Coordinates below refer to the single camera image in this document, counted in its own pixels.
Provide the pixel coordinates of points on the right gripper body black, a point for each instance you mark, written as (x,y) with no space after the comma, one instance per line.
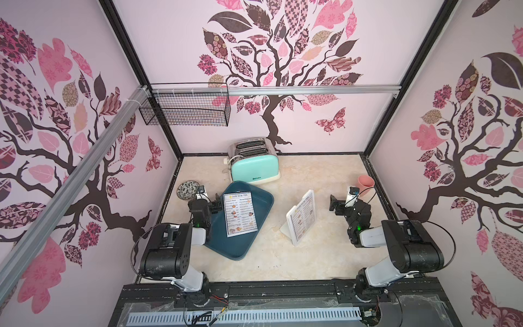
(339,204)

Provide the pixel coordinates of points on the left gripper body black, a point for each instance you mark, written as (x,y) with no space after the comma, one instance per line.
(215,207)

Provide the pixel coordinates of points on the new dim sum menu sheet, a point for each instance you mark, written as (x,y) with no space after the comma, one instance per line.
(239,214)

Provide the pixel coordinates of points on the white acrylic menu holder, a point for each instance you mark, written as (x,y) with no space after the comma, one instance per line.
(286,228)

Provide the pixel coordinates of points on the old menu sheet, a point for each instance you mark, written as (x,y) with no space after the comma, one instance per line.
(303,216)

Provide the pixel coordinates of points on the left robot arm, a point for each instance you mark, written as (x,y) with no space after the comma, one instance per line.
(166,256)

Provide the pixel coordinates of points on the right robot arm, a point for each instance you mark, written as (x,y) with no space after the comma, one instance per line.
(411,249)

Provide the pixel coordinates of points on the patterned small plate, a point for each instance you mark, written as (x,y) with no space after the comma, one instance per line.
(187,190)

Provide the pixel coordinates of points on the pink plastic cup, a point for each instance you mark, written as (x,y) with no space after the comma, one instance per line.
(365,183)

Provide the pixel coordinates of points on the dark teal plastic tray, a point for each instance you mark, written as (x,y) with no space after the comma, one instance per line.
(236,248)

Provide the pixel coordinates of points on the mint green toaster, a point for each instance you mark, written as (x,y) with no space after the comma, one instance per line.
(253,161)

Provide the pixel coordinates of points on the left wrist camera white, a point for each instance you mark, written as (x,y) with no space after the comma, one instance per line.
(201,193)

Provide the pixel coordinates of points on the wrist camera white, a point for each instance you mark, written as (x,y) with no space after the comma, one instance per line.
(352,196)
(201,193)

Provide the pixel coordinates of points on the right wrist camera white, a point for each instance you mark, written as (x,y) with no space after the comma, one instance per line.
(352,196)

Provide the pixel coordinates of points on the black wire basket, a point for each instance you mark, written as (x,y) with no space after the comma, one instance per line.
(187,104)

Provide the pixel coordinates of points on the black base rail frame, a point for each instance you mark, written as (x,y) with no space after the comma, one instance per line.
(409,302)

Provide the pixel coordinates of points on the white slotted cable duct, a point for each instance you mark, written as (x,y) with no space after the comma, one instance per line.
(246,317)

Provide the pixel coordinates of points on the aluminium rail back horizontal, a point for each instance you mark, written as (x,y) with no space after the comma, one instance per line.
(315,90)

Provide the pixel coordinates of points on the aluminium rail left diagonal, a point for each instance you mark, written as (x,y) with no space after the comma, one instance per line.
(18,260)

